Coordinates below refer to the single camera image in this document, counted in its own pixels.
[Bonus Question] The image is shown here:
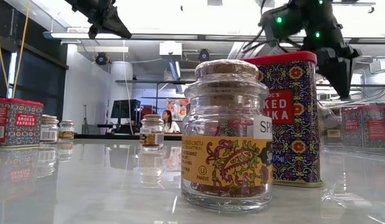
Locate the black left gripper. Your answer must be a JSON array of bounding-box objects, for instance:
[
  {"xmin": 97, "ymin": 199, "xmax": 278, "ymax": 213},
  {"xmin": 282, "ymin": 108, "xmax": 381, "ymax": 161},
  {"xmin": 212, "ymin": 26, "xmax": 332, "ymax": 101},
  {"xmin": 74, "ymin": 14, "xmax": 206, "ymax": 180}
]
[{"xmin": 64, "ymin": 0, "xmax": 132, "ymax": 40}]

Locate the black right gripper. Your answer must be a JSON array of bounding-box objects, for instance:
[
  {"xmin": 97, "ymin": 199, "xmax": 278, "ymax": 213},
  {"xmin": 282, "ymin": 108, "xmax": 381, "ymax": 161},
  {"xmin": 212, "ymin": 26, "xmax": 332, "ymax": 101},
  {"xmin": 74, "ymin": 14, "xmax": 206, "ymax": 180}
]
[{"xmin": 308, "ymin": 23, "xmax": 363, "ymax": 100}]

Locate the clear plastic tray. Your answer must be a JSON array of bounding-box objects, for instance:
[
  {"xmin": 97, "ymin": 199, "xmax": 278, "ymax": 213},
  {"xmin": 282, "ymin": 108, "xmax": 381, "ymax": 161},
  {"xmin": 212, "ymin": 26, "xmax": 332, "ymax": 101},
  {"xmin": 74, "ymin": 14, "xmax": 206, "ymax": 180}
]
[{"xmin": 316, "ymin": 76, "xmax": 385, "ymax": 158}]

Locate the white round column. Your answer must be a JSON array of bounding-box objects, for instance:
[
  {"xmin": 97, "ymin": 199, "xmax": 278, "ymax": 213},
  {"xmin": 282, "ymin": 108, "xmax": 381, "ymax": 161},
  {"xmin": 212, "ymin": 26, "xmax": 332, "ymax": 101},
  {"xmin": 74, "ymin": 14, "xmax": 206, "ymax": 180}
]
[{"xmin": 109, "ymin": 61, "xmax": 134, "ymax": 103}]

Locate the long ceiling light bar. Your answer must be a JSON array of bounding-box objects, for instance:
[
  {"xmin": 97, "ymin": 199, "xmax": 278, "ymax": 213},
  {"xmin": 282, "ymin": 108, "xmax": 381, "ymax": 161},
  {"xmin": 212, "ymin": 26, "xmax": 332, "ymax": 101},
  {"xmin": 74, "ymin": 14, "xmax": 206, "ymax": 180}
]
[{"xmin": 42, "ymin": 30, "xmax": 385, "ymax": 44}]

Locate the white ceiling box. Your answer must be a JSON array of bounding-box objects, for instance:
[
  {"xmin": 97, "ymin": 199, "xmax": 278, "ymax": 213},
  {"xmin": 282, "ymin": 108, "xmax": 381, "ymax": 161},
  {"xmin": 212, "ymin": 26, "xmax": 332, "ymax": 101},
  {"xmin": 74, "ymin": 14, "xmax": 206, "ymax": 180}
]
[{"xmin": 159, "ymin": 41, "xmax": 183, "ymax": 57}]

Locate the black background monitor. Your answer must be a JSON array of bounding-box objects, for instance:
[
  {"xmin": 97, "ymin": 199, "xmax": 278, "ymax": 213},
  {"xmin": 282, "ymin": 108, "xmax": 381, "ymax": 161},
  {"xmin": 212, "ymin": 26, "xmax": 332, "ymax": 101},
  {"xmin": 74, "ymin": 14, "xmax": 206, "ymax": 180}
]
[{"xmin": 110, "ymin": 99, "xmax": 142, "ymax": 126}]

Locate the colourful floral poster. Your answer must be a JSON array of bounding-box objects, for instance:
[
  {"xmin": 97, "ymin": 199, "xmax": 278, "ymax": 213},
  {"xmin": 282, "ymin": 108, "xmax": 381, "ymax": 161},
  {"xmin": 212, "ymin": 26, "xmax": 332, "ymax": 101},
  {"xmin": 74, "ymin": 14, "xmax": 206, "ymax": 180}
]
[{"xmin": 165, "ymin": 98, "xmax": 190, "ymax": 121}]

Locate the cork-topped glass saffron jar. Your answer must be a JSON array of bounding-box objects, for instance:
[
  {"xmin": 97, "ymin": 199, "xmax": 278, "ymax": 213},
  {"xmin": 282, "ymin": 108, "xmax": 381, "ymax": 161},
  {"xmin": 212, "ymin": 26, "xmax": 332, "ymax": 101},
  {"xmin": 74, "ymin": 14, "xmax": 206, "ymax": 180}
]
[
  {"xmin": 39, "ymin": 114, "xmax": 60, "ymax": 144},
  {"xmin": 180, "ymin": 58, "xmax": 274, "ymax": 213},
  {"xmin": 139, "ymin": 114, "xmax": 165, "ymax": 149},
  {"xmin": 58, "ymin": 119, "xmax": 75, "ymax": 141}
]

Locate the person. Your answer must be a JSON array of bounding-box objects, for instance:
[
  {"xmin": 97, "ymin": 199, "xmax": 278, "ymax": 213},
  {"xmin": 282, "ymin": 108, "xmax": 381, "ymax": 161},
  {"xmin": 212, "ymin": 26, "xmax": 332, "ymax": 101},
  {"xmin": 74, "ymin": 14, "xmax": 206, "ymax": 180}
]
[{"xmin": 160, "ymin": 109, "xmax": 181, "ymax": 134}]

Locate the yellow cable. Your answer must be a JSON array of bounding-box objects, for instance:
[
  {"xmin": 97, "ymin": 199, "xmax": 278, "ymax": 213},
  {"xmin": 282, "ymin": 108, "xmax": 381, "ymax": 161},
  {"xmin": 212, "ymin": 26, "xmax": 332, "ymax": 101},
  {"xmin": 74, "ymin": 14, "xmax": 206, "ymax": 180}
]
[{"xmin": 0, "ymin": 0, "xmax": 31, "ymax": 99}]

